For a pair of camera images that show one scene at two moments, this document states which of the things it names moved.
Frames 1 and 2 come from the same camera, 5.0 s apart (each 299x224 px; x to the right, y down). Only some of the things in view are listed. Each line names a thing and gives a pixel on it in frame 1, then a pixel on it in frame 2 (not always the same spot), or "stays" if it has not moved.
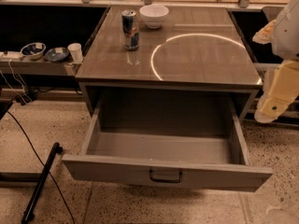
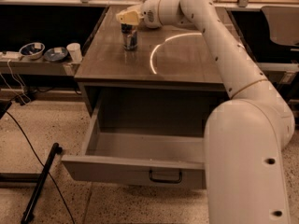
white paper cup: x=76 y=51 stays
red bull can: x=130 y=30 stays
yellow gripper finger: x=265 y=35 -> x=149 y=12
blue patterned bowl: x=33 y=50 stays
